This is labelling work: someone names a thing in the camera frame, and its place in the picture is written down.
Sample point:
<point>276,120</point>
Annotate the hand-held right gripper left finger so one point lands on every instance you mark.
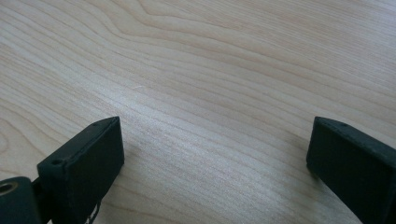
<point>84,168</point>

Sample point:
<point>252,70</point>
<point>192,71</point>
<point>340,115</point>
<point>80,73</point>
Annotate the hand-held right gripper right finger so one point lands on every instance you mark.
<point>351,165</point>

